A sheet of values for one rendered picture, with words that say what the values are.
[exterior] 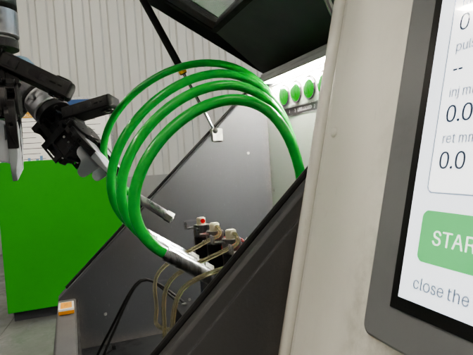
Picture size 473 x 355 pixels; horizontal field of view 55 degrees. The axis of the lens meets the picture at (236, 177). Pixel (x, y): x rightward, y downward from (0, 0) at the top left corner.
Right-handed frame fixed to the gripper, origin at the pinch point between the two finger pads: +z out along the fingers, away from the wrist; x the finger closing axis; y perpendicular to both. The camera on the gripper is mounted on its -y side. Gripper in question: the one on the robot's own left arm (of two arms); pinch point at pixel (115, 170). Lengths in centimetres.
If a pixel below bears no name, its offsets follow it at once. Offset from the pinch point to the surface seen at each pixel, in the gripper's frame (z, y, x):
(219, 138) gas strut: -0.7, -17.0, -28.1
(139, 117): 6.9, -13.1, 17.8
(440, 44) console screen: 37, -36, 45
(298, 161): 29.3, -24.6, 18.6
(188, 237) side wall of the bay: 11.3, 5.5, -28.3
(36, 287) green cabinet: -119, 186, -247
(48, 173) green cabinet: -176, 114, -236
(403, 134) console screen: 39, -30, 42
